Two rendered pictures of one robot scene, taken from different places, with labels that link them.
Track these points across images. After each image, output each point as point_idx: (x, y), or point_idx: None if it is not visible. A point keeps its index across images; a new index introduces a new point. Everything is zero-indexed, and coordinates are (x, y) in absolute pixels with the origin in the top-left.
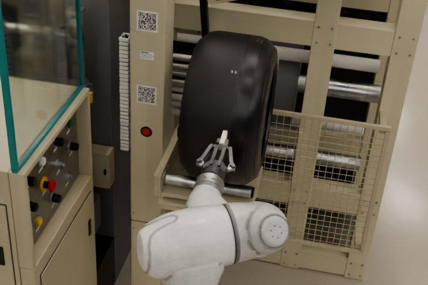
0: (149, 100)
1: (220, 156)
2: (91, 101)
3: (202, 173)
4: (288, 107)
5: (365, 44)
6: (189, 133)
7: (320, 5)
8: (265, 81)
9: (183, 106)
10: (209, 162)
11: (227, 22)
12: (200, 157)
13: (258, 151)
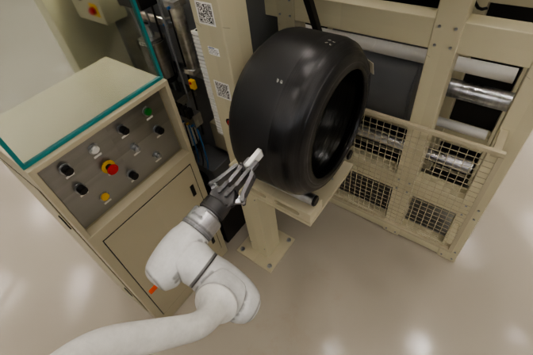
0: (225, 95)
1: (235, 183)
2: (193, 88)
3: (195, 206)
4: (404, 106)
5: (496, 51)
6: (232, 142)
7: None
8: (316, 96)
9: (230, 112)
10: (217, 189)
11: (342, 17)
12: (215, 179)
13: (305, 173)
